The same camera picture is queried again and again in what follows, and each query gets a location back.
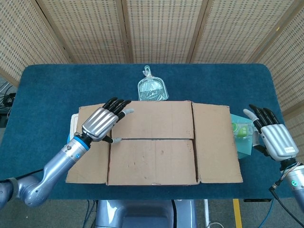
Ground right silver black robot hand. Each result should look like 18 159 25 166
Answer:
243 104 300 162

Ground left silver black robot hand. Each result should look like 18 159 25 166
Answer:
81 96 135 144

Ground cardboard box with red flaps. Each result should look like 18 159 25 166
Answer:
65 100 244 186

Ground teal box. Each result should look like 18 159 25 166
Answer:
229 113 256 159

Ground blue carpeted table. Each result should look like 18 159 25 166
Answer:
0 63 304 200

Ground beige lidded food container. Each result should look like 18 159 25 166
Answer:
70 113 80 138

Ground clear pouch with green label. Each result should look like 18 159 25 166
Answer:
231 122 258 139

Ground packaged mint dustpan brush set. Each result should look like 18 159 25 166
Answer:
137 65 170 102

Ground white metal pole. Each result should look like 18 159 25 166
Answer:
203 199 210 228

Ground woven rattan folding screen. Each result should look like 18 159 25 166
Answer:
0 0 304 119

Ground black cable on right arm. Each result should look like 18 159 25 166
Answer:
268 180 304 228

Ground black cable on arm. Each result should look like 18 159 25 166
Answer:
268 180 304 228
0 168 45 184

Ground blue cable under table corner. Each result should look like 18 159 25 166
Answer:
257 199 275 228

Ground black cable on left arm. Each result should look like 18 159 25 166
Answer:
0 168 45 184

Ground blue cable beside robot base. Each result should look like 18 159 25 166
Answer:
84 199 96 228

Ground tangled black floor cables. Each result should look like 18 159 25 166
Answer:
0 80 17 126

